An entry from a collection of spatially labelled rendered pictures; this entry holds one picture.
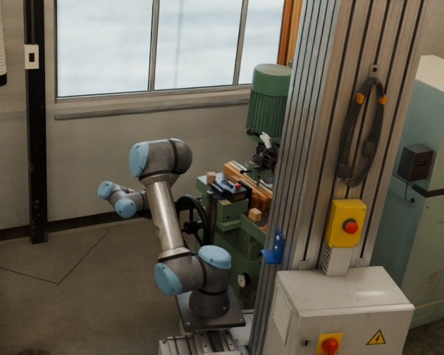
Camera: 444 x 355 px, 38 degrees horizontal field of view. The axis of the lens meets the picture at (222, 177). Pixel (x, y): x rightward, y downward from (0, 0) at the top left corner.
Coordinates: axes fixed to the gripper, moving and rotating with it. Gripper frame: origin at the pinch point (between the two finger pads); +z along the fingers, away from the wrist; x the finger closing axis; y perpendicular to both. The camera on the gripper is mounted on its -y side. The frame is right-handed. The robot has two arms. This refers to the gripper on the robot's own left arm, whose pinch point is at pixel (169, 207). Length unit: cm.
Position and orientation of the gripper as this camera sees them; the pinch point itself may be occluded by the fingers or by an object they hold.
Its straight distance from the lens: 287.5
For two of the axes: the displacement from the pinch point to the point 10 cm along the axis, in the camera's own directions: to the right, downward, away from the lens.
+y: -5.1, 8.4, 1.7
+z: 7.0, 2.9, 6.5
